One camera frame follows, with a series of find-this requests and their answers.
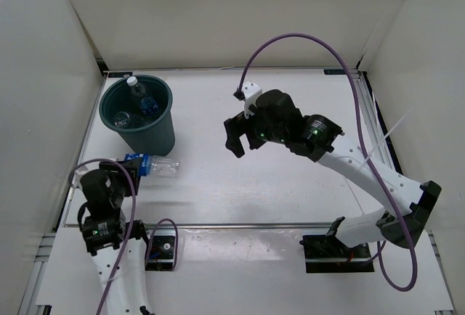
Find clear bottle large blue label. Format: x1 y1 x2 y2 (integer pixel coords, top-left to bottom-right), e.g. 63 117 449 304
124 153 180 178

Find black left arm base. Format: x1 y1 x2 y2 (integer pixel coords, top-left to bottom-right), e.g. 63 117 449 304
145 229 178 271

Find clear plastic bottle white cap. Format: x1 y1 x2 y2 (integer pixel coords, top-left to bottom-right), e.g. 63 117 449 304
113 111 144 129

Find clear bottle small blue label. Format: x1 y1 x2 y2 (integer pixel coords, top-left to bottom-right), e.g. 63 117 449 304
126 76 159 116

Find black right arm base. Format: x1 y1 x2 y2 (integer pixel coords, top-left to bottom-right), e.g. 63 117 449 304
299 234 374 274

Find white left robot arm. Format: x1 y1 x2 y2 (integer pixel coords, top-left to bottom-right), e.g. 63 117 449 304
73 158 153 314

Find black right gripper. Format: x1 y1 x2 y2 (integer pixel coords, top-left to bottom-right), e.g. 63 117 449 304
225 107 288 158

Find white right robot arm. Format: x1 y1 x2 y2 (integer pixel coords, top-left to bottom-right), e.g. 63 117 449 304
224 89 441 257

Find dark green plastic bin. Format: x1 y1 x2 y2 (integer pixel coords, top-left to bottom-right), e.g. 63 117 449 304
99 75 175 156

